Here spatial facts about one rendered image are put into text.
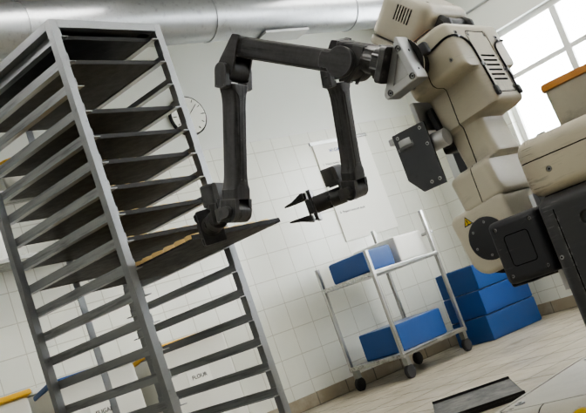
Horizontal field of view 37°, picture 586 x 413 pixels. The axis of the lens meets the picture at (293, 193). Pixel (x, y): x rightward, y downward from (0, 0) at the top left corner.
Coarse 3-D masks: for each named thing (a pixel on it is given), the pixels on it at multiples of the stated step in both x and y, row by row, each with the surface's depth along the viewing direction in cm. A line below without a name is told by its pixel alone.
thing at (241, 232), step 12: (228, 228) 271; (240, 228) 274; (252, 228) 281; (264, 228) 293; (192, 240) 260; (228, 240) 291; (168, 252) 267; (180, 252) 276; (192, 252) 287; (204, 252) 299; (144, 264) 275; (156, 264) 286; (168, 264) 297; (180, 264) 309; (144, 276) 308; (156, 276) 321
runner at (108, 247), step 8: (112, 240) 281; (128, 240) 277; (96, 248) 288; (104, 248) 285; (112, 248) 282; (88, 256) 291; (96, 256) 288; (72, 264) 297; (80, 264) 294; (88, 264) 295; (56, 272) 304; (64, 272) 301; (72, 272) 300; (40, 280) 311; (48, 280) 308; (56, 280) 305; (32, 288) 315; (40, 288) 312
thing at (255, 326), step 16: (160, 32) 321; (160, 48) 319; (176, 80) 318; (176, 96) 316; (192, 128) 315; (192, 144) 314; (208, 176) 313; (240, 272) 307; (256, 320) 304; (256, 336) 303; (272, 368) 302; (272, 384) 301
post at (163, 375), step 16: (48, 32) 286; (64, 48) 286; (64, 64) 284; (64, 80) 284; (80, 112) 282; (80, 128) 281; (96, 160) 279; (96, 176) 278; (112, 208) 277; (112, 224) 276; (128, 256) 275; (128, 272) 273; (144, 304) 273; (144, 320) 271; (144, 336) 272; (160, 352) 271; (160, 368) 269; (160, 384) 269; (176, 400) 269
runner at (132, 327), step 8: (136, 320) 278; (120, 328) 284; (128, 328) 281; (136, 328) 279; (104, 336) 290; (112, 336) 287; (120, 336) 285; (80, 344) 299; (88, 344) 296; (96, 344) 293; (64, 352) 306; (72, 352) 303; (80, 352) 300; (56, 360) 310; (64, 360) 307
